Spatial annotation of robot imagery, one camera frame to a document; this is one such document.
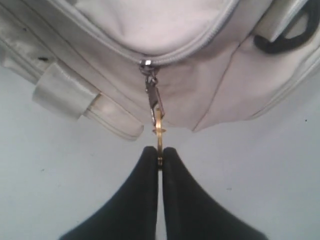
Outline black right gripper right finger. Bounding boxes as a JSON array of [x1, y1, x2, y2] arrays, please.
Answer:
[[162, 147, 267, 240]]

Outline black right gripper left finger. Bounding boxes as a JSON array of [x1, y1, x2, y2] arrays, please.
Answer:
[[61, 146, 159, 240]]

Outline cream fabric duffel bag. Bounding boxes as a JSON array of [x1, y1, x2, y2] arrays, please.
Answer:
[[0, 0, 320, 140]]

